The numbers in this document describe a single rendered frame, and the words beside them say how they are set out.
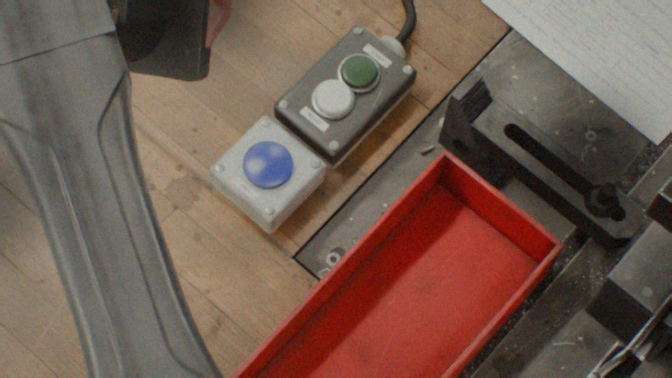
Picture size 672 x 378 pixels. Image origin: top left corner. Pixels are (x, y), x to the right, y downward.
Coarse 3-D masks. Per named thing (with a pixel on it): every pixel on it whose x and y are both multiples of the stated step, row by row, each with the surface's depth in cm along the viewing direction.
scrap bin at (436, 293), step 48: (432, 192) 109; (480, 192) 105; (384, 240) 107; (432, 240) 108; (480, 240) 108; (528, 240) 105; (336, 288) 105; (384, 288) 106; (432, 288) 106; (480, 288) 106; (528, 288) 101; (288, 336) 102; (336, 336) 104; (384, 336) 104; (432, 336) 105; (480, 336) 99
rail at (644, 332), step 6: (666, 300) 97; (666, 306) 97; (660, 312) 97; (654, 318) 97; (660, 318) 97; (648, 324) 97; (654, 324) 97; (642, 330) 97; (648, 330) 97; (636, 336) 97; (642, 336) 96; (630, 342) 98; (636, 342) 96; (630, 348) 96; (636, 348) 96
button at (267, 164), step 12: (264, 144) 107; (276, 144) 107; (252, 156) 106; (264, 156) 106; (276, 156) 106; (288, 156) 106; (252, 168) 106; (264, 168) 106; (276, 168) 106; (288, 168) 106; (252, 180) 106; (264, 180) 105; (276, 180) 106
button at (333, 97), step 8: (320, 88) 109; (328, 88) 109; (336, 88) 109; (344, 88) 109; (320, 96) 108; (328, 96) 108; (336, 96) 108; (344, 96) 108; (320, 104) 108; (328, 104) 108; (336, 104) 108; (344, 104) 108; (328, 112) 108; (336, 112) 108
